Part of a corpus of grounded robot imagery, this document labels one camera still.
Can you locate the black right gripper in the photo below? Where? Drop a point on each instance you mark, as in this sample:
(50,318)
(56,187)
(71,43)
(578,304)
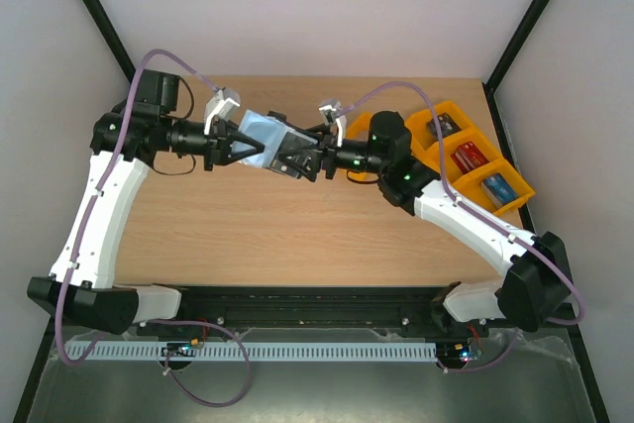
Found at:
(327,158)

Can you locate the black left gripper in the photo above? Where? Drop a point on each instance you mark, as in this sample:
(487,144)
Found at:
(220,145)

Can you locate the black leather card holder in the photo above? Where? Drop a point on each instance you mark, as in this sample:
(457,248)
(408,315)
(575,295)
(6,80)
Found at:
(267,130)

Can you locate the yellow bin with black cards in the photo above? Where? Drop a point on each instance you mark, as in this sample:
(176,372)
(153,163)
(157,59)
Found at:
(416,123)

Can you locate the yellow bin with blue cards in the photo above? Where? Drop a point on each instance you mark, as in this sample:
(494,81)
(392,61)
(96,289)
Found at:
(469,186)

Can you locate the yellow bin with red cards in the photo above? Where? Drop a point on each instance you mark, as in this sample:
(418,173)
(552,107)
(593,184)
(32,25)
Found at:
(473,134)

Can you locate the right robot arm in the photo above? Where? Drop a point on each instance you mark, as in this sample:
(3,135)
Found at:
(530,286)

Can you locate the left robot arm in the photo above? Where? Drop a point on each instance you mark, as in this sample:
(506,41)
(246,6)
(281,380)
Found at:
(80,287)

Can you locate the yellow bin with white cards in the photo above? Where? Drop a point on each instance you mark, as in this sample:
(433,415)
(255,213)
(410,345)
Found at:
(359,129)

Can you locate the black card stack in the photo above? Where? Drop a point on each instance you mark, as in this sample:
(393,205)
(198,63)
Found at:
(447,128)

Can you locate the red VIP card stack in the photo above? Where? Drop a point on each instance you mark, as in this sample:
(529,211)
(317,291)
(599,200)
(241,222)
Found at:
(468,157)

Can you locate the blue card stack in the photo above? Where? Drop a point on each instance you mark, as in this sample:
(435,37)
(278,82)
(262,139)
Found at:
(498,190)

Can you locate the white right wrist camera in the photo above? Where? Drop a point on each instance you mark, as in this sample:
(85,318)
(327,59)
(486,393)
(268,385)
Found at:
(333,115)

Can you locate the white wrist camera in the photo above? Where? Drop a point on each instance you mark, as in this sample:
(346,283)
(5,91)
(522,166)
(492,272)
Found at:
(221,106)
(333,115)

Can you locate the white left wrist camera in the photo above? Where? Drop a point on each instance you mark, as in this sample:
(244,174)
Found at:
(221,106)

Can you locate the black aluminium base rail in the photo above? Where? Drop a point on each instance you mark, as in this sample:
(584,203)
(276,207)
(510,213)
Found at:
(410,312)

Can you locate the black frame post left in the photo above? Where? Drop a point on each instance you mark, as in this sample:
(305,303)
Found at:
(110,36)

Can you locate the black frame post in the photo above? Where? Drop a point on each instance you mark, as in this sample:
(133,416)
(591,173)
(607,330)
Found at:
(110,36)
(517,41)

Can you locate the white slotted cable duct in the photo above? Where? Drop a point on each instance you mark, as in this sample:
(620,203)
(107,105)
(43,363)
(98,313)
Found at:
(266,352)

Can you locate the black frame post right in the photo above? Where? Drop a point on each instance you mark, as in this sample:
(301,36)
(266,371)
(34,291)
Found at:
(517,41)

